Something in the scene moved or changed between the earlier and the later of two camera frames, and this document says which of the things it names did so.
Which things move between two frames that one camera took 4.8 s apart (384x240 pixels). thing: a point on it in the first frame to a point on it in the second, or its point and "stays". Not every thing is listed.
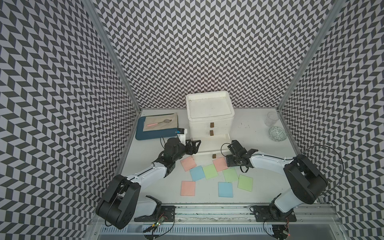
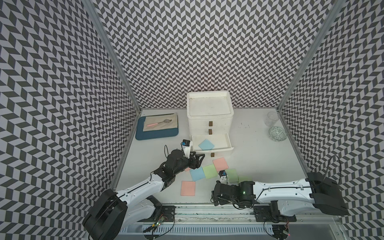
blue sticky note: x=197 y=173 stays
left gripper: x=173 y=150 to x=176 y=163
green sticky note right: x=245 y=183 stays
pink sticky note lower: x=188 y=188 stays
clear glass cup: x=272 y=118 stays
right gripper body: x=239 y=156 to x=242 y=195
